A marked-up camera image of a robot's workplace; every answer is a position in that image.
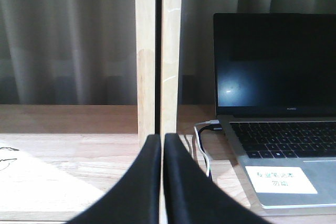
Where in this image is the white label sticker left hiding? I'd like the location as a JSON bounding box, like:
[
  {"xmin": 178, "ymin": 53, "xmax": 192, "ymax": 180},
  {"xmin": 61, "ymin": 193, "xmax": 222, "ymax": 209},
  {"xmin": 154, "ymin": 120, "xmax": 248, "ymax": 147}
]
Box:
[{"xmin": 245, "ymin": 166, "xmax": 318, "ymax": 194}]

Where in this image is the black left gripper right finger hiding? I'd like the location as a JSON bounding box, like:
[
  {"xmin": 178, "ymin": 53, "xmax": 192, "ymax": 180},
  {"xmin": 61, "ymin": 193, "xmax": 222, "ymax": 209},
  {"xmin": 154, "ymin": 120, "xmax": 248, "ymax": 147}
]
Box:
[{"xmin": 164, "ymin": 133, "xmax": 266, "ymax": 223}]

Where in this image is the white charging cable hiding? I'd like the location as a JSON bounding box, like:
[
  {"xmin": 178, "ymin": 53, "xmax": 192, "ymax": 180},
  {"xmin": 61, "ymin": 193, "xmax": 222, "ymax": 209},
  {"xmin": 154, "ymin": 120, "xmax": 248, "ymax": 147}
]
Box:
[{"xmin": 193, "ymin": 119, "xmax": 219, "ymax": 178}]

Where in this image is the wooden shelf divider post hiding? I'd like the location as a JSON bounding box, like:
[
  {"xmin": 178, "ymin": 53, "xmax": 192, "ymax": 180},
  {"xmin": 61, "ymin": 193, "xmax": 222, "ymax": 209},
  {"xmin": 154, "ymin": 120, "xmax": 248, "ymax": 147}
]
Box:
[{"xmin": 134, "ymin": 0, "xmax": 183, "ymax": 146}]

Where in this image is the white paper sheet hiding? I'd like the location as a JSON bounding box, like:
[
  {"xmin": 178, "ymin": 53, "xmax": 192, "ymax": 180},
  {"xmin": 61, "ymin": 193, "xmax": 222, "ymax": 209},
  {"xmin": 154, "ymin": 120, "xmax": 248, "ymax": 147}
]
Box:
[{"xmin": 1, "ymin": 141, "xmax": 103, "ymax": 211}]

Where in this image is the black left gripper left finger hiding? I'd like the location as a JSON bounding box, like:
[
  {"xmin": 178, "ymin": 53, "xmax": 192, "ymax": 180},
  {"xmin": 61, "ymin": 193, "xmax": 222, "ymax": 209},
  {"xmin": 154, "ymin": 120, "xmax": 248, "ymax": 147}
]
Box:
[{"xmin": 68, "ymin": 134, "xmax": 161, "ymax": 223}]

